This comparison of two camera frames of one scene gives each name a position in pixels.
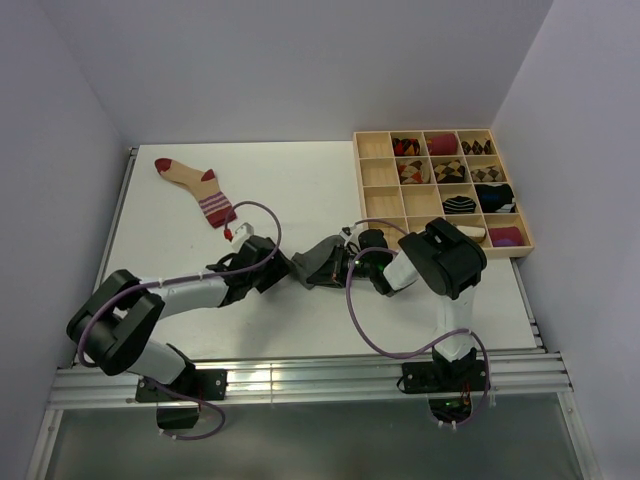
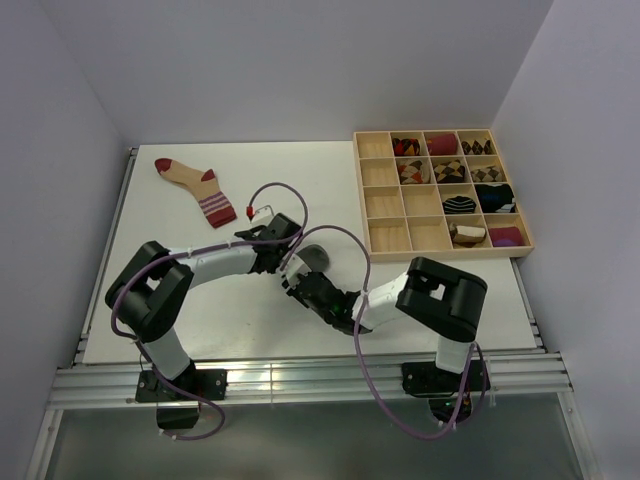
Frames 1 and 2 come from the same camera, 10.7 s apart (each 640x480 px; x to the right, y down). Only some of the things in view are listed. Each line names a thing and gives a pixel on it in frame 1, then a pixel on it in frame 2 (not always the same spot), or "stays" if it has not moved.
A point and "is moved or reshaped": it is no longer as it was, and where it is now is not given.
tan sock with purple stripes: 204,185 stays
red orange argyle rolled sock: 406,146 stays
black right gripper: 332,273 → 297,295
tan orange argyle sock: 413,170 stays
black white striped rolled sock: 459,205 stays
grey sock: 306,264 is moved or reshaped
